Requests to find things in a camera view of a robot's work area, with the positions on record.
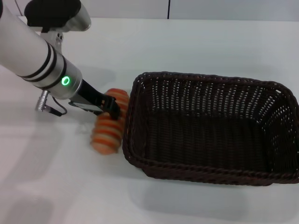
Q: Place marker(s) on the orange striped bread loaf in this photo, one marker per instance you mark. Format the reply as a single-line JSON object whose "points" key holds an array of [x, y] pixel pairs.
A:
{"points": [[109, 133]]}

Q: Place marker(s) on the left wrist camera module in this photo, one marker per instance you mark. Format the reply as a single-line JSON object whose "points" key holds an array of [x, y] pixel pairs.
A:
{"points": [[85, 107]]}

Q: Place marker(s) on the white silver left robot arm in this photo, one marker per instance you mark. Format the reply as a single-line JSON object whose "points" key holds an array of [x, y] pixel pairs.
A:
{"points": [[35, 51]]}

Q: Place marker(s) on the dark brown woven basket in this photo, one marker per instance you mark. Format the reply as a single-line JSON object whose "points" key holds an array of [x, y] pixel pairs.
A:
{"points": [[210, 130]]}

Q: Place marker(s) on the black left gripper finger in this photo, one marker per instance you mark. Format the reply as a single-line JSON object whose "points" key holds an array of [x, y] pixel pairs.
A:
{"points": [[114, 110]]}

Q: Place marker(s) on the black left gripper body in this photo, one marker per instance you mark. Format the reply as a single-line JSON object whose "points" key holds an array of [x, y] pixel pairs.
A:
{"points": [[92, 94]]}

